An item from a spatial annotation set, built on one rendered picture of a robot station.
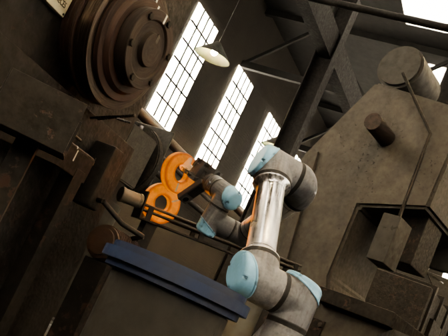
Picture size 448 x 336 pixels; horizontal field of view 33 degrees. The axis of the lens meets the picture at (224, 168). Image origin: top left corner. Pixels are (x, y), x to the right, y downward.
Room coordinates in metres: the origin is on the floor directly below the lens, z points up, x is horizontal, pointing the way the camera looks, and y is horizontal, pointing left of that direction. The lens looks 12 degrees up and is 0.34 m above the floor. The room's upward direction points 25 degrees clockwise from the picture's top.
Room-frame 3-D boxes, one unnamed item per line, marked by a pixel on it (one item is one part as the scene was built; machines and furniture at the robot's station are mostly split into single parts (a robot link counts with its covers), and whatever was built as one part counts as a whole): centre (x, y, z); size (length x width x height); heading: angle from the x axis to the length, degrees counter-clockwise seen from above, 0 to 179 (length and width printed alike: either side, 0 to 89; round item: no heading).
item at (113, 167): (2.73, 0.41, 0.68); 0.11 x 0.08 x 0.24; 65
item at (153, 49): (2.47, 0.41, 1.11); 0.28 x 0.06 x 0.28; 155
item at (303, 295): (2.08, -0.33, 0.52); 0.13 x 0.12 x 0.14; 108
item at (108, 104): (2.51, 0.50, 1.11); 0.47 x 0.06 x 0.47; 155
